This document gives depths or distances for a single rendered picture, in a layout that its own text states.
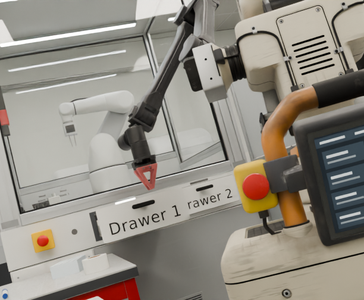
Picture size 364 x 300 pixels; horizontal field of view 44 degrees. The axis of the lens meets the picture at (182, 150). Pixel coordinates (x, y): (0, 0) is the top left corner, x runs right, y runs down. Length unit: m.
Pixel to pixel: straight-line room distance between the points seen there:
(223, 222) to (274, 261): 1.27
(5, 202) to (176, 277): 0.71
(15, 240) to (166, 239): 0.57
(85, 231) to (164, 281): 0.36
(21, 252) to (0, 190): 0.24
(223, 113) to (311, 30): 1.00
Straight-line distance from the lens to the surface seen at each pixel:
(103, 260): 1.31
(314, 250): 0.65
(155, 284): 1.84
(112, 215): 1.47
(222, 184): 1.90
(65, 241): 1.80
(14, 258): 1.81
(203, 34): 1.31
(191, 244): 1.87
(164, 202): 1.49
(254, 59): 1.00
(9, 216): 1.81
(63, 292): 1.20
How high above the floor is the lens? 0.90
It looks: 5 degrees up
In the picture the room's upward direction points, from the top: 15 degrees counter-clockwise
